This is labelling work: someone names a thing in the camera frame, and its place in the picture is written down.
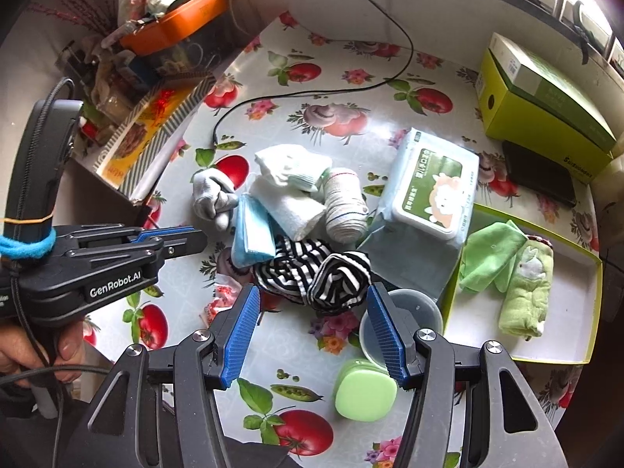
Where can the pale blue plastic pouch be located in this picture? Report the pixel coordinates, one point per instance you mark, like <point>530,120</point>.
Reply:
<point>414,268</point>

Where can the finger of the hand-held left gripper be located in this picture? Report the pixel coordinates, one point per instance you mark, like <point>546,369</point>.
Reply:
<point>161,232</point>
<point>185,243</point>

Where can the black white striped socks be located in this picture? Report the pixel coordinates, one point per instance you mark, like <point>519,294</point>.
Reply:
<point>336,278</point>

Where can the wet wipes pack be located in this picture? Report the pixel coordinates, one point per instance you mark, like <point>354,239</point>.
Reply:
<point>429,190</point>

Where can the clear plastic container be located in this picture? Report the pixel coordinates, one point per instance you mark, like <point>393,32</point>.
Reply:
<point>414,307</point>

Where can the clear plastic storage box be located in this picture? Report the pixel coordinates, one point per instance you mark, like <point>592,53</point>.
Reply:
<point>190,58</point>

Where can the rolled cloth with thin stripes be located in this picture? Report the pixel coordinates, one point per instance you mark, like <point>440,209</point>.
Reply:
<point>343,204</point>

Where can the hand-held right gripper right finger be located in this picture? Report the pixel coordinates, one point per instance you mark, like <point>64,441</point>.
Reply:
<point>385,336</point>

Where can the black window latch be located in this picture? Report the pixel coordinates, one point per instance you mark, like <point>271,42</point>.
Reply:
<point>582,24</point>

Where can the fruit printed tablecloth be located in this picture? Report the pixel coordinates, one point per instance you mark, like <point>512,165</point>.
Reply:
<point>292,122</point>

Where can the orange plastic tray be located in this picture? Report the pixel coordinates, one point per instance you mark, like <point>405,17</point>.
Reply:
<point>175,24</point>

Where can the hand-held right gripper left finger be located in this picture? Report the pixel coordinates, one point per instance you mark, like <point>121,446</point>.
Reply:
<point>239,336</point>

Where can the black flat box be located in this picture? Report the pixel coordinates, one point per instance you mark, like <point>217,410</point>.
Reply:
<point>536,175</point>

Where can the green cardboard box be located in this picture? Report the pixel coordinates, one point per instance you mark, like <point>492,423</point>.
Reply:
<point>531,112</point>

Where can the light blue cloth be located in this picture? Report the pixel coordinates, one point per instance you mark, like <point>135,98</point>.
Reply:
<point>251,234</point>

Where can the green rabbit plush towel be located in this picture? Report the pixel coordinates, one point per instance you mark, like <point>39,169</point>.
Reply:
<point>529,292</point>

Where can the green folded towel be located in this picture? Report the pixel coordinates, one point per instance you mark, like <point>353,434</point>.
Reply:
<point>490,258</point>

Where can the person's left hand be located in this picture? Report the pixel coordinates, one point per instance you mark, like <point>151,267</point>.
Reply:
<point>70,348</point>

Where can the food printed cardboard box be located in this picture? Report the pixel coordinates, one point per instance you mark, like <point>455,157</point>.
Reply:
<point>146,131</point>

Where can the white sock with green trim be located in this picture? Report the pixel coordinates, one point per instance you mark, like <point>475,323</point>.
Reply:
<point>287,165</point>

